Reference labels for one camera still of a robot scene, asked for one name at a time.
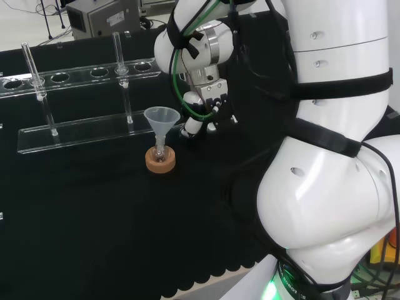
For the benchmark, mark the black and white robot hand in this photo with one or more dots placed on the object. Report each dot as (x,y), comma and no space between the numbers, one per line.
(215,93)

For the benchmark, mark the clear plastic funnel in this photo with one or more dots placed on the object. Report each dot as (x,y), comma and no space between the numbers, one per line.
(161,118)

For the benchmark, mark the clear acrylic funnel stand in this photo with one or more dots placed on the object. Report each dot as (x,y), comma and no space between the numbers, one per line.
(81,131)

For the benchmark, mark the small round-bottom glass flask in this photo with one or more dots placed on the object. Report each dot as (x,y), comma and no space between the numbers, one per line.
(160,155)

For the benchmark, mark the grey metal box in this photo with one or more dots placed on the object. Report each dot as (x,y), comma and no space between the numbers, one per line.
(103,18)

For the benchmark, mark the black bench cloth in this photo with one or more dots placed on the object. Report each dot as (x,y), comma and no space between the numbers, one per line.
(125,225)

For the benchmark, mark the grey tape strip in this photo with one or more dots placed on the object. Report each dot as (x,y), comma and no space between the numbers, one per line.
(393,115)

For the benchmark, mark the black tripod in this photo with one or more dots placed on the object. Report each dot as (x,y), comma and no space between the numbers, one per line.
(48,22)

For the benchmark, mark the yellow stop button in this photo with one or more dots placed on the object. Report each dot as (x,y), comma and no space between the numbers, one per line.
(389,247)

